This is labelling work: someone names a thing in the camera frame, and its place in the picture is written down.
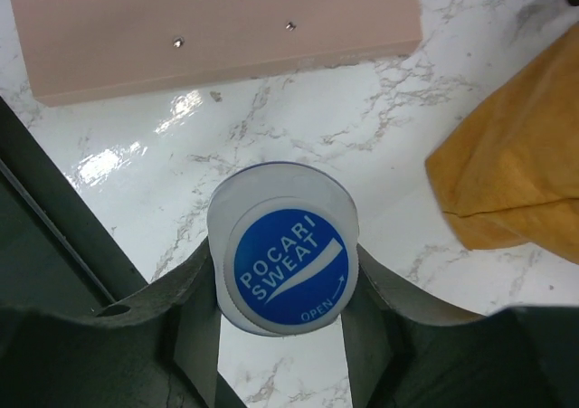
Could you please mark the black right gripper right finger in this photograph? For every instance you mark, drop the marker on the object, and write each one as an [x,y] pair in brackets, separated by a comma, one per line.
[406,348]

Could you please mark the clear water bottle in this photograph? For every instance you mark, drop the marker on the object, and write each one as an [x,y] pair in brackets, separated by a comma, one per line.
[283,240]

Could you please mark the pink notebook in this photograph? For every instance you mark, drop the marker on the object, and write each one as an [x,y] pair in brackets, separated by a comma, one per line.
[84,50]

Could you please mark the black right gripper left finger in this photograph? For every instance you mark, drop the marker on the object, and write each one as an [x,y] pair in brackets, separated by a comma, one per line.
[155,348]

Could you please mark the yellow canvas tote bag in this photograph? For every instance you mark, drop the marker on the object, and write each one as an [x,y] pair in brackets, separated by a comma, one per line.
[508,174]

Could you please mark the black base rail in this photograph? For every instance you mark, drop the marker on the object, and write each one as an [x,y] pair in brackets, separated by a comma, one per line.
[55,253]

